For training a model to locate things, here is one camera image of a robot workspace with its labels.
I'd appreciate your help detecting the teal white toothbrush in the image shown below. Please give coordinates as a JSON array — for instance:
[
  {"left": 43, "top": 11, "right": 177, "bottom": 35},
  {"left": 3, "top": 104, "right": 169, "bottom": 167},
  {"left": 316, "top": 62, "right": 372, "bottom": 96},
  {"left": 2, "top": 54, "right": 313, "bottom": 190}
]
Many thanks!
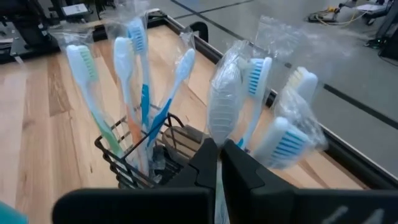
[{"left": 236, "top": 57, "right": 274, "bottom": 149}]

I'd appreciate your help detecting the teal mouthwash bottle white cap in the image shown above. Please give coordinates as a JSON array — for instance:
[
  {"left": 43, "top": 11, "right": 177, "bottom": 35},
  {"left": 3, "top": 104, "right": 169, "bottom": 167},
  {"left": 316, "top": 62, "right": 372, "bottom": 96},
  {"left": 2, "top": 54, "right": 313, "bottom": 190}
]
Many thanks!
[{"left": 0, "top": 200, "right": 29, "bottom": 224}]

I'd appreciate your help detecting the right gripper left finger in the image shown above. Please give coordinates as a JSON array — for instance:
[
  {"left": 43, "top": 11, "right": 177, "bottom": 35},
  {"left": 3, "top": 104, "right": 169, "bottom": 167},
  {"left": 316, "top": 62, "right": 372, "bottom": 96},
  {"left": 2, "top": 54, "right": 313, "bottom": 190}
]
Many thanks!
[{"left": 52, "top": 138, "right": 219, "bottom": 224}]

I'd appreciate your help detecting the black table clamp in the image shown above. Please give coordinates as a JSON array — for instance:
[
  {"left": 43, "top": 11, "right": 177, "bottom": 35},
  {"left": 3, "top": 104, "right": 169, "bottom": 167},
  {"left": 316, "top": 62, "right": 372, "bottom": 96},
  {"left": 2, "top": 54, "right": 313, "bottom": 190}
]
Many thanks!
[{"left": 188, "top": 21, "right": 210, "bottom": 44}]

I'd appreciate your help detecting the white printed booklet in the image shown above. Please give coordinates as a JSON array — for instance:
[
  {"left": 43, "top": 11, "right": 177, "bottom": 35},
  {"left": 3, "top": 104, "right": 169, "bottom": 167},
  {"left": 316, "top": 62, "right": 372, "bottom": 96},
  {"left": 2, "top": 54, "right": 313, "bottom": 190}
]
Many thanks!
[{"left": 61, "top": 2, "right": 90, "bottom": 17}]

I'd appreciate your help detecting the green white toothbrush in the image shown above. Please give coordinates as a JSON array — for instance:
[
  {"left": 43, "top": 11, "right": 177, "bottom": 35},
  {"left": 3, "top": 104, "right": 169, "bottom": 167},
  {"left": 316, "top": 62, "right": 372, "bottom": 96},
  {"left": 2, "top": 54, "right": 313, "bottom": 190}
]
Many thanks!
[
  {"left": 206, "top": 40, "right": 249, "bottom": 224},
  {"left": 66, "top": 44, "right": 125, "bottom": 159}
]

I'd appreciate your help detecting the blue white toothbrush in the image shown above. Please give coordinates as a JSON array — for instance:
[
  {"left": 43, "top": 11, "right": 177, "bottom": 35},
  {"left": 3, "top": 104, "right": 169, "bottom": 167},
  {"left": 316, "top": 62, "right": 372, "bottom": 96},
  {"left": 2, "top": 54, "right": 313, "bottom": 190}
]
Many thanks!
[
  {"left": 126, "top": 17, "right": 152, "bottom": 131},
  {"left": 253, "top": 116, "right": 312, "bottom": 170},
  {"left": 146, "top": 48, "right": 197, "bottom": 149}
]

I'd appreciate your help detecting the yellow floor cable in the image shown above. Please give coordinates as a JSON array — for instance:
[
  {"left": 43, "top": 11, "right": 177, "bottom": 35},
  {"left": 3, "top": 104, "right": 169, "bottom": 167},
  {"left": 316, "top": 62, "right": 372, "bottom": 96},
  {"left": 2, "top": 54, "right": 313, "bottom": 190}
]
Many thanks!
[{"left": 307, "top": 5, "right": 361, "bottom": 26}]

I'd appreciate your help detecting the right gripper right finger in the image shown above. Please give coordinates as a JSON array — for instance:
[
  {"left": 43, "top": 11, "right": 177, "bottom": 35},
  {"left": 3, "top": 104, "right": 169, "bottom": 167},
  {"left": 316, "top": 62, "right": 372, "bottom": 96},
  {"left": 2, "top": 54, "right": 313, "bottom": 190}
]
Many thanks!
[{"left": 221, "top": 139, "right": 398, "bottom": 224}]

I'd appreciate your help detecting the orange white toothbrush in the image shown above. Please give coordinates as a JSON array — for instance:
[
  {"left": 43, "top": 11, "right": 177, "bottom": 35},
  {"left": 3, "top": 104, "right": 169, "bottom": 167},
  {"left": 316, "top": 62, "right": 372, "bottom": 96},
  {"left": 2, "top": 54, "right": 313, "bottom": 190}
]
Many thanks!
[{"left": 113, "top": 36, "right": 147, "bottom": 175}]

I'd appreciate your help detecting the black equipment stand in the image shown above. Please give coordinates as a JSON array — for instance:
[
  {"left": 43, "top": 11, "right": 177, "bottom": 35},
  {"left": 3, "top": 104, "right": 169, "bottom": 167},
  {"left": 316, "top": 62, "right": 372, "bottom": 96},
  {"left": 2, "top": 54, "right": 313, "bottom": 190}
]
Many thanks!
[{"left": 363, "top": 0, "right": 398, "bottom": 60}]

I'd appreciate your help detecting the black wire caddy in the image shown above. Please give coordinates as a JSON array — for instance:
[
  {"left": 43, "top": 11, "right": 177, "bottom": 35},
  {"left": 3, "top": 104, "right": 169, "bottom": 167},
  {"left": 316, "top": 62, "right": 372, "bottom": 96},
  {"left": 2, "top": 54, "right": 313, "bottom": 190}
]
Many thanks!
[{"left": 94, "top": 113, "right": 218, "bottom": 190}]

